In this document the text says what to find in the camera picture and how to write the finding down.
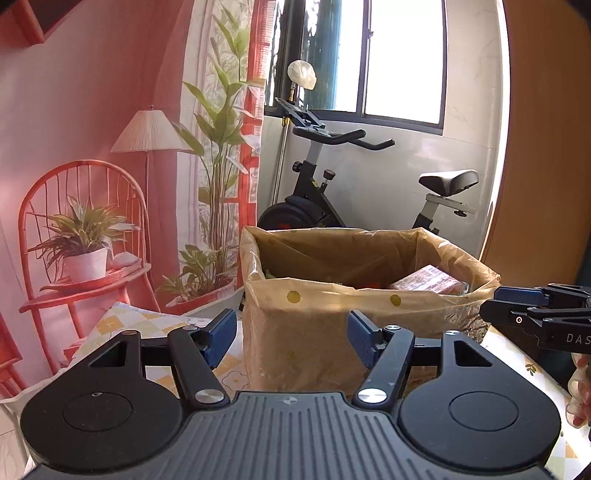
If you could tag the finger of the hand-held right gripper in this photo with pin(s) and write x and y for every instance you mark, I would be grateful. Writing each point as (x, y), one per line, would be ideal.
(515, 294)
(505, 314)

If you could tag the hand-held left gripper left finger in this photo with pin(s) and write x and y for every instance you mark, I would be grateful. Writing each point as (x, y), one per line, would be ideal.
(220, 334)

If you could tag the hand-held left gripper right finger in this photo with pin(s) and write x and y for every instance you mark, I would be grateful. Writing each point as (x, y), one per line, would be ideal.
(362, 339)

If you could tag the brown cardboard box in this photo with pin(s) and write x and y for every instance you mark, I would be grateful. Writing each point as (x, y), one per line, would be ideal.
(295, 350)

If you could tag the person's right hand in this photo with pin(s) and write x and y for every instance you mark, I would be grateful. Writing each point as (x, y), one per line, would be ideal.
(581, 392)

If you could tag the flower checked tablecloth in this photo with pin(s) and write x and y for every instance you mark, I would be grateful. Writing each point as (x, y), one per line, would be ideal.
(152, 323)

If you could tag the pink snack packet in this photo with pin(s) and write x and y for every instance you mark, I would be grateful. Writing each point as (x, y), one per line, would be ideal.
(427, 279)

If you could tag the translucent dotted plastic bag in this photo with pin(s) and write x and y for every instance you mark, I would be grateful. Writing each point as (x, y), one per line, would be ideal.
(323, 251)

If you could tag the black exercise bike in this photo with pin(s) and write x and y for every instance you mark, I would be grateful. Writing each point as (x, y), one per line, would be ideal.
(318, 194)

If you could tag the wooden door panel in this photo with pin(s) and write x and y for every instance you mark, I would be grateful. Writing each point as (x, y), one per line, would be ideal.
(540, 138)

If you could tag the silver pole with white cover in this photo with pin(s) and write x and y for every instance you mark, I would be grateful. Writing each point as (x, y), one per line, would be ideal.
(301, 74)

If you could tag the dark framed window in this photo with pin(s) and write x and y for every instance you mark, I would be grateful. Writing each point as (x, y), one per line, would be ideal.
(369, 60)

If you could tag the pink printed wall backdrop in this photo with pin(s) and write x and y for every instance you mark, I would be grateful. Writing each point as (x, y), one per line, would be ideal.
(115, 138)

